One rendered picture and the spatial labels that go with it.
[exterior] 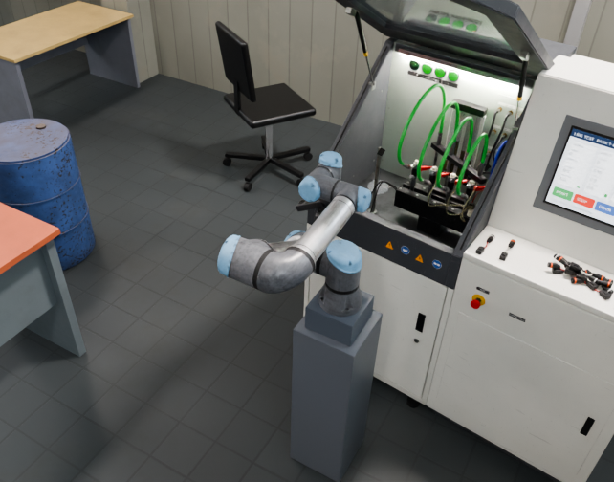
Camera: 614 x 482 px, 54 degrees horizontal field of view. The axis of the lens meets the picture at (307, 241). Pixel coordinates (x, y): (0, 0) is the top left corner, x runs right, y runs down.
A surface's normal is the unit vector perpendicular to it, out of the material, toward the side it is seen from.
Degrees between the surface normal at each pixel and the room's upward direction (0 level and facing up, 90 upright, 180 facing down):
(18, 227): 0
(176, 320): 0
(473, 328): 90
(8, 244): 0
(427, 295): 90
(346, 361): 90
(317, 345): 90
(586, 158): 76
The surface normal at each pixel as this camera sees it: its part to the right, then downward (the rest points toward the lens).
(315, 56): -0.49, 0.53
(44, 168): 0.68, 0.47
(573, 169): -0.56, 0.29
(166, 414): 0.03, -0.79
